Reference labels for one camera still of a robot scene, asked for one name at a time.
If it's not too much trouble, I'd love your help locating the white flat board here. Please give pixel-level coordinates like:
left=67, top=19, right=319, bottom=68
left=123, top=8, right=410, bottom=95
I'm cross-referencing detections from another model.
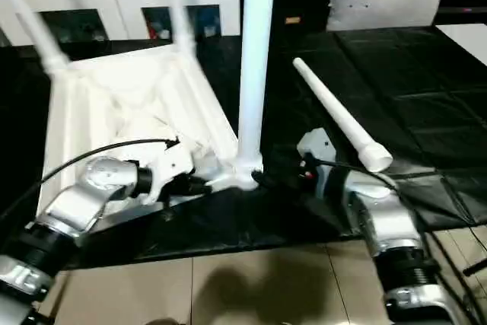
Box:
left=434, top=23, right=487, bottom=70

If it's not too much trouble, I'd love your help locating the black metal rod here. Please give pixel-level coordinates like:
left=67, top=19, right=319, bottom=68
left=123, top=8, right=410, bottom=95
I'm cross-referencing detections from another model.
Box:
left=461, top=259, right=487, bottom=277

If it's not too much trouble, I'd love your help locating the black floor cable tangle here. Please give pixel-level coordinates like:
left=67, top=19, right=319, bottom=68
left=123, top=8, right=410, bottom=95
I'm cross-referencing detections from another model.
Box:
left=425, top=221, right=487, bottom=305

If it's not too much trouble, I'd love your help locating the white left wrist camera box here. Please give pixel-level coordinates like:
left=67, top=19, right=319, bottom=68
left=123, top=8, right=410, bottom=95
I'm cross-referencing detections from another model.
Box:
left=143, top=139, right=198, bottom=207

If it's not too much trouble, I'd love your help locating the white plastic table leg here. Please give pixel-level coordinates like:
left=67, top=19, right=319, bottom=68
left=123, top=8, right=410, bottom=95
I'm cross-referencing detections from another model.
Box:
left=234, top=0, right=282, bottom=192
left=0, top=0, right=72, bottom=75
left=291, top=56, right=394, bottom=174
left=162, top=0, right=198, bottom=56

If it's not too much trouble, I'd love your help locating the white plastic table top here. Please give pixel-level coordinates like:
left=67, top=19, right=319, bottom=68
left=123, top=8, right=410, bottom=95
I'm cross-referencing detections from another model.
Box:
left=35, top=44, right=268, bottom=228

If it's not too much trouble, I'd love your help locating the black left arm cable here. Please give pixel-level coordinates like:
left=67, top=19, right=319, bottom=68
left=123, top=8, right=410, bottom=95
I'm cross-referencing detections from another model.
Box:
left=0, top=137, right=183, bottom=224

